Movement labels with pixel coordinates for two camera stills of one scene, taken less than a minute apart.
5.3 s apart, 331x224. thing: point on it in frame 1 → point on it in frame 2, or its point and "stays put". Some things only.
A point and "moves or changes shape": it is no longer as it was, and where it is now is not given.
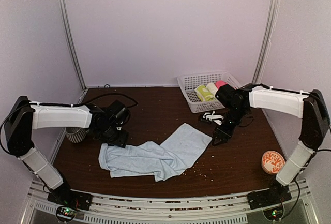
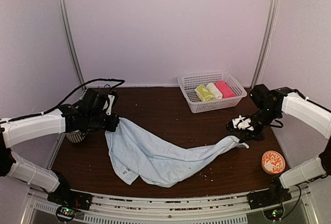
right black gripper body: x=229 y=130 → x=260 y=136
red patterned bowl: x=272 y=162 stays put
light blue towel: x=150 y=159 moves or changes shape
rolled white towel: x=212 y=88 stays put
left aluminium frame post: x=64 y=17 stays put
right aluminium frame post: x=275 y=1 stays put
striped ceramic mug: x=75 y=135 stays put
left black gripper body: x=110 y=136 → x=94 y=121
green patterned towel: x=204 y=93 stays put
